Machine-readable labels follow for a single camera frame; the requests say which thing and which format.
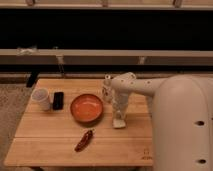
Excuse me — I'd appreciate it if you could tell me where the black rectangular box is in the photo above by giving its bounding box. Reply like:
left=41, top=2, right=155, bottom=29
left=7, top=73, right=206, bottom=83
left=53, top=92, right=64, bottom=110

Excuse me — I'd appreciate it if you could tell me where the white paper cup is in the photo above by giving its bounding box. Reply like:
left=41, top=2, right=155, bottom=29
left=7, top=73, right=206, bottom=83
left=31, top=88, right=51, bottom=111

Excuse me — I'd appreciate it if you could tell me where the orange bowl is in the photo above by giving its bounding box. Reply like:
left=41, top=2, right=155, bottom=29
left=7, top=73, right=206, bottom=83
left=70, top=94, right=103, bottom=124

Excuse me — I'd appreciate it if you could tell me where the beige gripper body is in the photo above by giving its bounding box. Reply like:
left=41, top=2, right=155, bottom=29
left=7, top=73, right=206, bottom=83
left=112, top=93, right=129, bottom=120

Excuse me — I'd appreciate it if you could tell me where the white sponge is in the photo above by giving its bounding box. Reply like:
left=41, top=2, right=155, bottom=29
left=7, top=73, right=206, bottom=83
left=113, top=118, right=126, bottom=129

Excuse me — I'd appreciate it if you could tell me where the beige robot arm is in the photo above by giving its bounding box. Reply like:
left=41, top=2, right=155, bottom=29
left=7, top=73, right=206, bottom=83
left=111, top=73, right=213, bottom=171

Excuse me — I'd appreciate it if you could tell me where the small white bottle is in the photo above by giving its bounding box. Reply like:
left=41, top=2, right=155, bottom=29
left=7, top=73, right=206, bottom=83
left=102, top=75, right=112, bottom=103

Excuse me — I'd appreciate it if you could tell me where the wooden rail frame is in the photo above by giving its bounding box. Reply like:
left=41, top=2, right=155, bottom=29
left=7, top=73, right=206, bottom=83
left=0, top=48, right=213, bottom=66

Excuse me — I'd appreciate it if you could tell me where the red chili pepper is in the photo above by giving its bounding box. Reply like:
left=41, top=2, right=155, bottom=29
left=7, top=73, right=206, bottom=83
left=74, top=129, right=94, bottom=152

